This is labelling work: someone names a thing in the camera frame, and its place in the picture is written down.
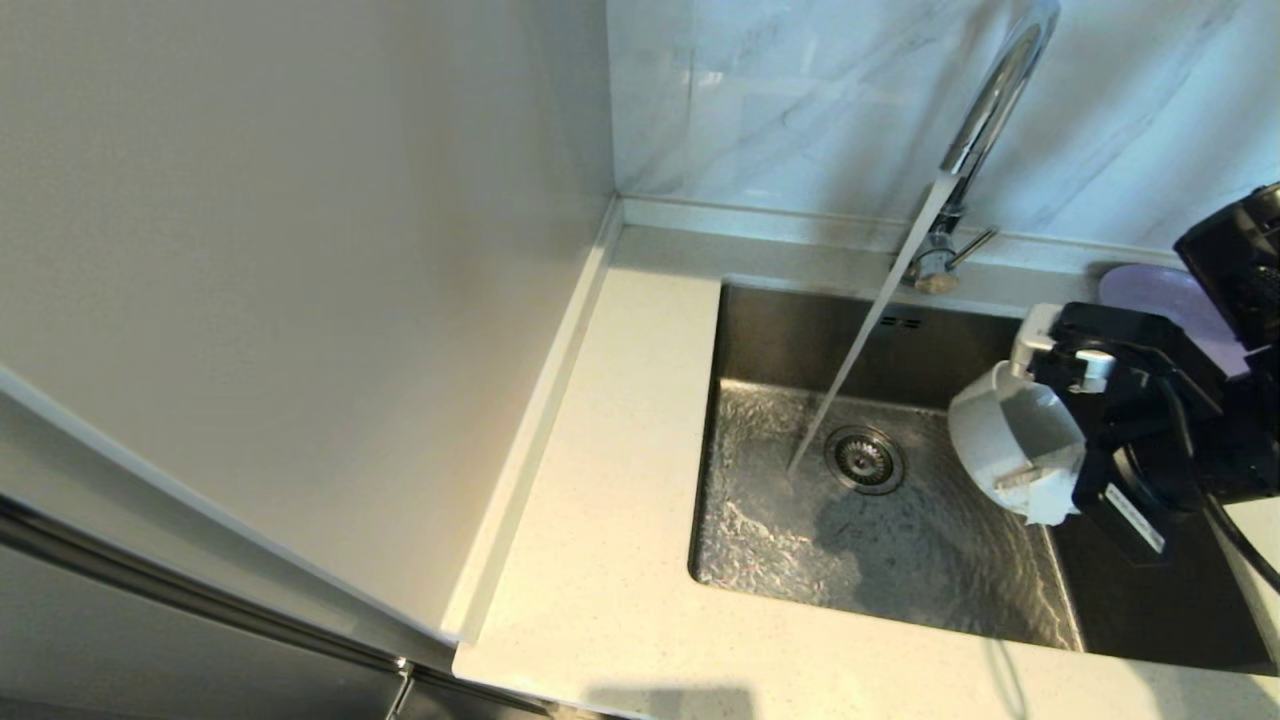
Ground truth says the grey lower cabinet door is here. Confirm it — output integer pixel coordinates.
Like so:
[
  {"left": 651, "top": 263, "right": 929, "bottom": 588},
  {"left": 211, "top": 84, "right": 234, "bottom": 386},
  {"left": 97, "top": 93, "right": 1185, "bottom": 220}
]
[{"left": 0, "top": 535, "right": 406, "bottom": 720}]

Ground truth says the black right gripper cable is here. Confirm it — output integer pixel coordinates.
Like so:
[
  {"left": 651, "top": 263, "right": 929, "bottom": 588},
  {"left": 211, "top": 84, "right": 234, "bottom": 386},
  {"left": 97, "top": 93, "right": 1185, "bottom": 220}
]
[{"left": 1130, "top": 345, "right": 1280, "bottom": 593}]

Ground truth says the grey cabinet door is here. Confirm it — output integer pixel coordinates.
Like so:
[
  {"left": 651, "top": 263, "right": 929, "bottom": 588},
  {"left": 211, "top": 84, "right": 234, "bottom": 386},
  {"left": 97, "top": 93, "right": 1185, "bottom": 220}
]
[
  {"left": 0, "top": 535, "right": 406, "bottom": 720},
  {"left": 0, "top": 365, "right": 459, "bottom": 673}
]

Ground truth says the chrome gooseneck faucet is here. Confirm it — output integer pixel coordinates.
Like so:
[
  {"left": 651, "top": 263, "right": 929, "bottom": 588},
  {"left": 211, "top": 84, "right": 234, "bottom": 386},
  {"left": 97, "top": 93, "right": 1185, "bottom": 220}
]
[{"left": 900, "top": 0, "right": 1061, "bottom": 296}]

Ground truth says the stainless steel sink basin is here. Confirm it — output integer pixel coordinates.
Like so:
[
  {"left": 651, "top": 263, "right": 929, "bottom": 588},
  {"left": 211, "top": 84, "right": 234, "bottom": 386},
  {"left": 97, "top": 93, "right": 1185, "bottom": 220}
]
[{"left": 687, "top": 278, "right": 1276, "bottom": 673}]

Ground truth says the grey upper cabinet door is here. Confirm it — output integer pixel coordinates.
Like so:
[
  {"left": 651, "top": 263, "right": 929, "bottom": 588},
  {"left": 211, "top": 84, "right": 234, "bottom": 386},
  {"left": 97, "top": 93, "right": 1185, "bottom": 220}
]
[{"left": 0, "top": 365, "right": 459, "bottom": 673}]

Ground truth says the purple plastic plate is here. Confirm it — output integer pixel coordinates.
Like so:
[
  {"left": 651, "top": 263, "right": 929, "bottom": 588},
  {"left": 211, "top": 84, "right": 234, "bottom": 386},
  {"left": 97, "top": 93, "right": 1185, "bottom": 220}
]
[{"left": 1098, "top": 263, "right": 1251, "bottom": 379}]

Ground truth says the metal door trim rail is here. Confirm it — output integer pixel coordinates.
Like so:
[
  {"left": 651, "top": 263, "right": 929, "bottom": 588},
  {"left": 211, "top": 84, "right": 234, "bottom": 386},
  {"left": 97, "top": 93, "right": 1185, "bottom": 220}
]
[{"left": 0, "top": 490, "right": 413, "bottom": 676}]

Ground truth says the white tall cabinet side panel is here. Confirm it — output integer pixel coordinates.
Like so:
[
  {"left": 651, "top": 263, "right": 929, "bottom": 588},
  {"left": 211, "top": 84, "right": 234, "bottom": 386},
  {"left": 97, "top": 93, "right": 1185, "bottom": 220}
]
[{"left": 0, "top": 0, "right": 616, "bottom": 641}]

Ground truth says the round metal drain strainer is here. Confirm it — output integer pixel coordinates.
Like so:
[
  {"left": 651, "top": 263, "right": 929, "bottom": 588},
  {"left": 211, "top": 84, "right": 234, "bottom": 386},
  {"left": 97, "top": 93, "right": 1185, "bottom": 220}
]
[{"left": 825, "top": 425, "right": 907, "bottom": 497}]

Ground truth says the white plastic bowl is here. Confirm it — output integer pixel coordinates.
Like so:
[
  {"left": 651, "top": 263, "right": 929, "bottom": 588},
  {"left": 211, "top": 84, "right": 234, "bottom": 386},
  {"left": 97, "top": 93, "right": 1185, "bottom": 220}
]
[{"left": 947, "top": 360, "right": 1088, "bottom": 516}]

